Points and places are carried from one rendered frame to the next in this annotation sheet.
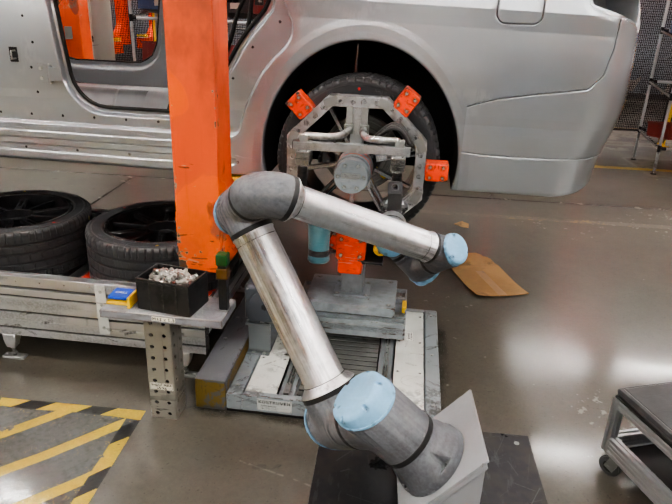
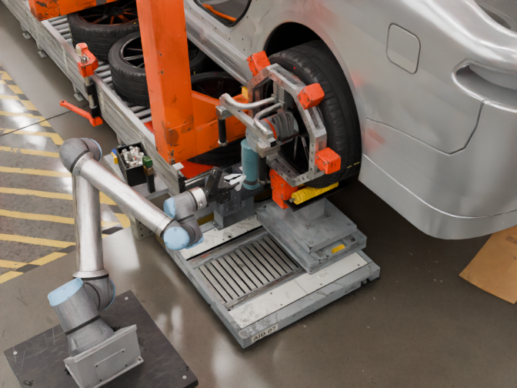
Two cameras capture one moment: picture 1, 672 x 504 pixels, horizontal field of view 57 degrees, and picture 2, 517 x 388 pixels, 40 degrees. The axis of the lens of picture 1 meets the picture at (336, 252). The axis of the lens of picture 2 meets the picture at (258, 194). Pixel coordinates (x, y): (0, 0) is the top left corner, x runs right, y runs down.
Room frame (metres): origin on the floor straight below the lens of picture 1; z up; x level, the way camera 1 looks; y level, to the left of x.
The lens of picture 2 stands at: (0.60, -2.08, 2.72)
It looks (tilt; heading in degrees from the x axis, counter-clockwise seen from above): 40 degrees down; 51
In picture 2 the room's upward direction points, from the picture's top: 1 degrees counter-clockwise
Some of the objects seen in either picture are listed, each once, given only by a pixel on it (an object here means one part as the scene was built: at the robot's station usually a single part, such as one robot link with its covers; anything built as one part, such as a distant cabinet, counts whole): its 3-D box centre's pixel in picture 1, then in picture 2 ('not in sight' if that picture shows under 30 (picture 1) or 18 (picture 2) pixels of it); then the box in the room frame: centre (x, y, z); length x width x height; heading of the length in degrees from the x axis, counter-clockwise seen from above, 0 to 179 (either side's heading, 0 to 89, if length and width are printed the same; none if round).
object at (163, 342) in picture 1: (165, 362); (138, 203); (1.91, 0.60, 0.21); 0.10 x 0.10 x 0.42; 83
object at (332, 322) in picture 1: (351, 308); (310, 228); (2.55, -0.08, 0.13); 0.50 x 0.36 x 0.10; 83
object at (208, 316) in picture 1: (169, 308); (135, 173); (1.91, 0.57, 0.44); 0.43 x 0.17 x 0.03; 83
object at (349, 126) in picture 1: (327, 123); (249, 91); (2.27, 0.05, 1.03); 0.19 x 0.18 x 0.11; 173
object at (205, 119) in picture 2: not in sight; (231, 105); (2.45, 0.44, 0.69); 0.52 x 0.17 x 0.35; 173
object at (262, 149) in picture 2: (398, 161); (268, 146); (2.16, -0.21, 0.93); 0.09 x 0.05 x 0.05; 173
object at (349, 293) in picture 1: (353, 270); (311, 200); (2.55, -0.08, 0.32); 0.40 x 0.30 x 0.28; 83
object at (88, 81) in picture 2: not in sight; (90, 91); (2.22, 1.64, 0.30); 0.09 x 0.05 x 0.50; 83
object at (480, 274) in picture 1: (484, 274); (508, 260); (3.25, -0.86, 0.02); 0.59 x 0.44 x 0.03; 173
